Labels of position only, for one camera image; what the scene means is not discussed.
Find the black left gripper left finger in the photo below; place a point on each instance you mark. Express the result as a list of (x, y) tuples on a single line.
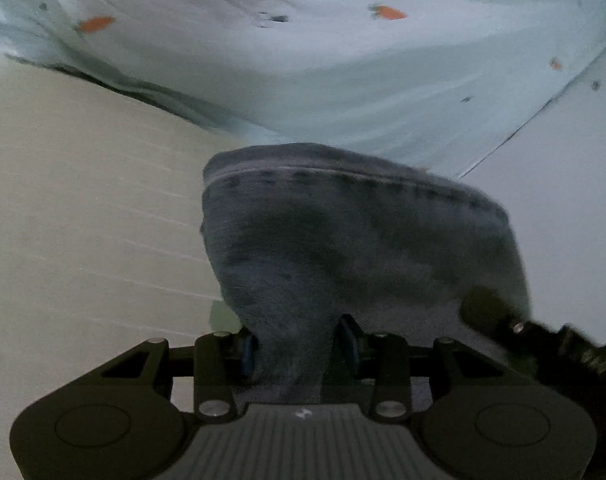
[(223, 365)]

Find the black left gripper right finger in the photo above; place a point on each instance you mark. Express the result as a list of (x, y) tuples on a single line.
[(365, 369)]

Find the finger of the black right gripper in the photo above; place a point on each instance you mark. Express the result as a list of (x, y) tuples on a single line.
[(487, 314)]

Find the blue denim jeans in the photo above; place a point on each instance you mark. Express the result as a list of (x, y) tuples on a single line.
[(300, 234)]

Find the white rounded board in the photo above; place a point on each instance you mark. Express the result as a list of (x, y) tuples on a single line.
[(551, 177)]

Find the green grid cutting mat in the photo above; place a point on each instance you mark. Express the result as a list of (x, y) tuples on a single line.
[(100, 245)]

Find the light carrot print sheet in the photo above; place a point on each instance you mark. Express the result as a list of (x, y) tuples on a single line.
[(438, 84)]

